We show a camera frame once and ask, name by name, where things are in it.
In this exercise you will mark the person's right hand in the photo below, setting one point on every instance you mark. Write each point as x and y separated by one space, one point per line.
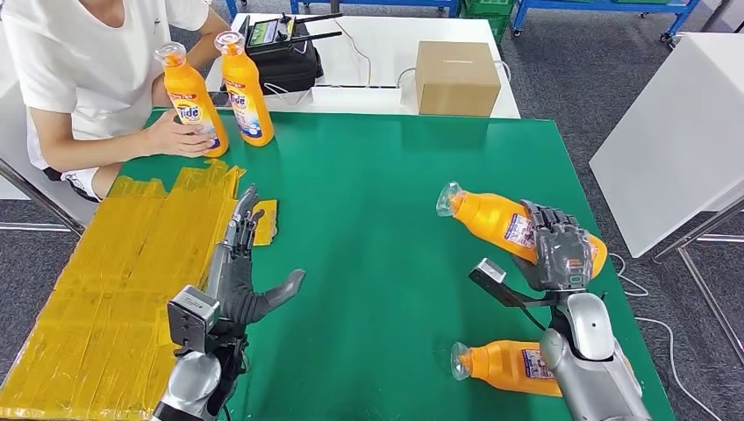
174 136

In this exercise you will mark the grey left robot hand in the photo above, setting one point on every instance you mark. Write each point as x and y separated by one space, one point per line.
232 296

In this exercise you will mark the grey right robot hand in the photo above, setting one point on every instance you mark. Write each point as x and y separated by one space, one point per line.
561 255

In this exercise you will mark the orange detergent bottle clear cap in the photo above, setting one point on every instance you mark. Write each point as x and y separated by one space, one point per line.
500 366
488 221
247 75
189 84

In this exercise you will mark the person's left forearm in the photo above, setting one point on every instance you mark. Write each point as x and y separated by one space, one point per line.
206 49

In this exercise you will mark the person's right forearm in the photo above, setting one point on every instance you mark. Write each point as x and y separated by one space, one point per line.
99 151

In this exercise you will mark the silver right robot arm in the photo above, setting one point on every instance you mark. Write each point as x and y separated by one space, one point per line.
587 348

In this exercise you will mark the dark tablet computer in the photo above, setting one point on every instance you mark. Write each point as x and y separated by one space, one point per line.
220 99

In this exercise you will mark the yellow taped cardboard sheet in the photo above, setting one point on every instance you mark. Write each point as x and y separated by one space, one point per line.
104 290

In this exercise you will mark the person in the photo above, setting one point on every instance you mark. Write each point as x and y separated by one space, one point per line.
70 58

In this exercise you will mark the black carry bag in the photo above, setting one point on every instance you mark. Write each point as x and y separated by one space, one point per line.
290 72

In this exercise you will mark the black remote controller with antennas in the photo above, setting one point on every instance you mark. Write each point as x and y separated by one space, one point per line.
267 35

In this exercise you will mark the blue metal rack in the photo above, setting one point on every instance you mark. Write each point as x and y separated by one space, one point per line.
378 3
232 9
581 6

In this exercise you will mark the brown cardboard box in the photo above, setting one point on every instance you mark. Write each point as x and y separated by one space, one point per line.
457 78

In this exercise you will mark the white rectangular desk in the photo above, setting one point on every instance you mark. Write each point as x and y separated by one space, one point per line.
383 40

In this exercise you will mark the green plastic crate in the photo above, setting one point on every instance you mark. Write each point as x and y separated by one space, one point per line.
494 23

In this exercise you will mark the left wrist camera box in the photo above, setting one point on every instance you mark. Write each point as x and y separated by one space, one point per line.
192 316

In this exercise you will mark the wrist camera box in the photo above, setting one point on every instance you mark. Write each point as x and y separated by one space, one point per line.
192 316
488 273

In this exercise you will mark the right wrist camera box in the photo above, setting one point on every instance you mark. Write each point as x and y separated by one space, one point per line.
488 273

